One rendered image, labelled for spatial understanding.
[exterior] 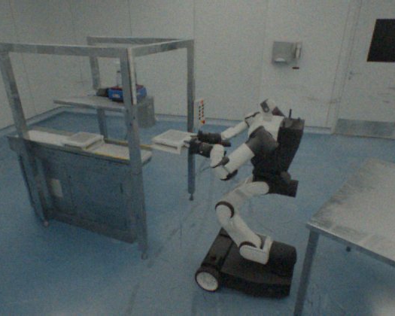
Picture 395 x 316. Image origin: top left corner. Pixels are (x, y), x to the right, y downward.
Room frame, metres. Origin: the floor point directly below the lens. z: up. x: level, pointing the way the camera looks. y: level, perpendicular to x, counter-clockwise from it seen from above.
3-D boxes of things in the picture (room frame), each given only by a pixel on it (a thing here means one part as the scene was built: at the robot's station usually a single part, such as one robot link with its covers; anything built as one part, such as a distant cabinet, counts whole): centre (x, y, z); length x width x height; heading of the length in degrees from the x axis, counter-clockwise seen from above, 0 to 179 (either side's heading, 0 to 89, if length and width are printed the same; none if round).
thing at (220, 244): (1.75, -0.43, 0.19); 0.64 x 0.52 x 0.33; 66
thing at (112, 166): (2.37, 1.01, 0.77); 1.30 x 0.29 x 0.10; 67
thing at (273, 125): (1.72, -0.49, 1.12); 0.34 x 0.30 x 0.36; 156
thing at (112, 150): (2.37, 1.01, 0.81); 1.35 x 0.25 x 0.05; 67
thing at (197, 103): (2.84, -0.04, 0.97); 0.17 x 0.06 x 0.26; 157
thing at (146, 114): (2.25, 0.43, 1.14); 0.22 x 0.11 x 0.20; 67
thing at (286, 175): (1.71, -0.52, 0.85); 0.28 x 0.13 x 0.18; 66
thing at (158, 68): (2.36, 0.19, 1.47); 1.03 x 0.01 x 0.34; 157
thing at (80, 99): (2.21, 0.67, 1.25); 0.62 x 0.38 x 0.04; 67
